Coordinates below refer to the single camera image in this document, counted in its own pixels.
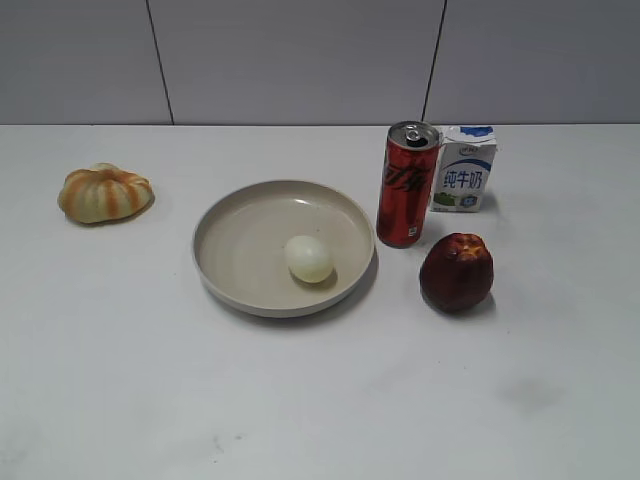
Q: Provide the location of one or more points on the beige round plate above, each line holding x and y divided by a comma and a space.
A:
239, 248

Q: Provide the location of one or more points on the red soda can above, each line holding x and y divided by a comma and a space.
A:
411, 154

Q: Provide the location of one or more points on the white egg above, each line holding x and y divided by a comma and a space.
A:
308, 259

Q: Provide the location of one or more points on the dark red apple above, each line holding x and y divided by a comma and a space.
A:
457, 273

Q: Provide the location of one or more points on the white blue milk carton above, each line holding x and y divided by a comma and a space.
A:
464, 166

